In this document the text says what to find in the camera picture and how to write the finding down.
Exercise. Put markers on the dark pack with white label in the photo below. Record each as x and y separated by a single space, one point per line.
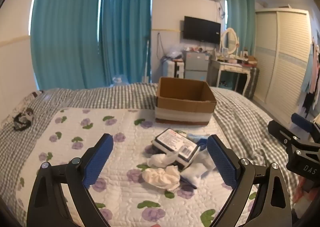
175 142

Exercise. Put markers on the dark hard suitcase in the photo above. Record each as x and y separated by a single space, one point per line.
253 82

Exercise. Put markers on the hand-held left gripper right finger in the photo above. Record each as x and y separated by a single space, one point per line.
222 162

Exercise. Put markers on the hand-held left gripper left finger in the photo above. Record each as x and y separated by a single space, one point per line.
97 159

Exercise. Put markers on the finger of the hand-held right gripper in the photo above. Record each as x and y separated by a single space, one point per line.
281 132
303 123

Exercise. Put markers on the black and white printed pillow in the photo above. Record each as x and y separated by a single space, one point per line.
33 95

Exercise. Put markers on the black and white sock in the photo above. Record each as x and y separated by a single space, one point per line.
23 119

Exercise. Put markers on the cardboard box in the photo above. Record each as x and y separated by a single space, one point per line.
183 107

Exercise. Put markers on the grey mini fridge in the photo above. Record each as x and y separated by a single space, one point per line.
196 66

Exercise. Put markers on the hanging clothes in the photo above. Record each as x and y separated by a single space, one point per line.
312 77

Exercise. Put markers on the clear plastic bag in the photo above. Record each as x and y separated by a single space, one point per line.
173 53

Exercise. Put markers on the blue and white packet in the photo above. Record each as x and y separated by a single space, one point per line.
196 137

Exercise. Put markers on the white dressing table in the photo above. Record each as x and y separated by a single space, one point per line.
230 67

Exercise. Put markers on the white ribbed suitcase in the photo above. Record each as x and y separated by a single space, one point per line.
172 69

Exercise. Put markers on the white cloth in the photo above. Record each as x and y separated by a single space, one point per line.
160 159

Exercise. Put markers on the narrow teal curtain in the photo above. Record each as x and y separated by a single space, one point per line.
126 29

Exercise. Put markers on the oval white vanity mirror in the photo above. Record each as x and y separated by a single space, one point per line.
229 41

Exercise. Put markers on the cream cloth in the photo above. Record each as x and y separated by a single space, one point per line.
160 177

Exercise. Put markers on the wide teal curtain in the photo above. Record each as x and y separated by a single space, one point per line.
65 32

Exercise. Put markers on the light teal curtain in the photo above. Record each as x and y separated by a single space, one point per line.
238 17

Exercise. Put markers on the white floral quilted mat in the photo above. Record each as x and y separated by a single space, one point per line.
120 127

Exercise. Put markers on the blue and white sock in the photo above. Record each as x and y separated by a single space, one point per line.
197 169

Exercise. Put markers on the cream louvred wardrobe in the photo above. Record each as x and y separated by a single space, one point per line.
280 62

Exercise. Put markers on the black wall television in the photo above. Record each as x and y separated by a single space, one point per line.
201 29

